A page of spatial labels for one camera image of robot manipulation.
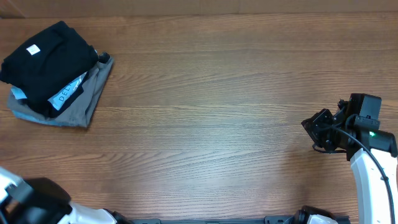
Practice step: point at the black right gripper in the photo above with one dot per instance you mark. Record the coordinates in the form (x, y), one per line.
(312, 127)

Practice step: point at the black t-shirt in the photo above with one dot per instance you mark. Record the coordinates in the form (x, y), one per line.
(47, 62)

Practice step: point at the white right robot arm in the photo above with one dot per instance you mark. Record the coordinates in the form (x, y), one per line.
(354, 131)

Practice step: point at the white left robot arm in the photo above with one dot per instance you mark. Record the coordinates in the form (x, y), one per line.
(42, 201)

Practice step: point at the folded grey shirt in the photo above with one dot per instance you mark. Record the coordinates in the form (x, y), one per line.
(79, 113)

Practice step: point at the folded light blue shirt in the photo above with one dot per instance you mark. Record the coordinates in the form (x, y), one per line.
(56, 100)

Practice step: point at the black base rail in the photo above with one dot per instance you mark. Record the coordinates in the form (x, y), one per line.
(273, 219)

